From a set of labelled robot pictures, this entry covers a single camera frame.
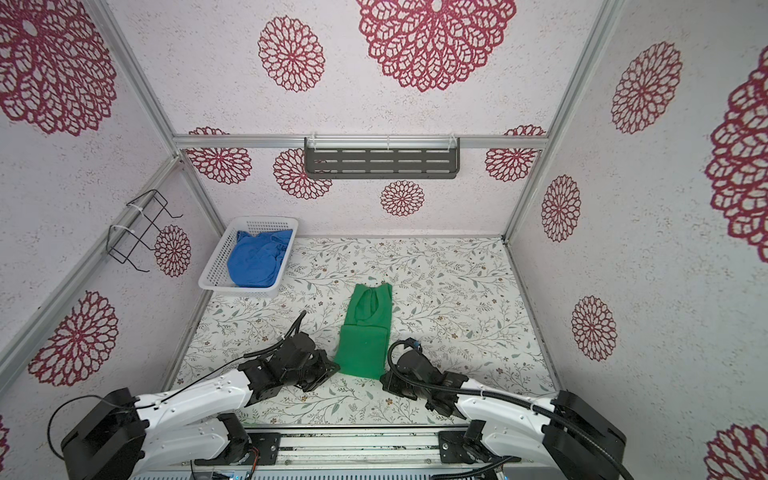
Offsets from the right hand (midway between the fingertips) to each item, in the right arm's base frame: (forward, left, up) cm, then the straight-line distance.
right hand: (376, 378), depth 80 cm
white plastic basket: (+32, +56, +2) cm, 65 cm away
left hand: (+2, +10, 0) cm, 10 cm away
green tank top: (+13, +5, -4) cm, 15 cm away
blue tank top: (+42, +47, 0) cm, 63 cm away
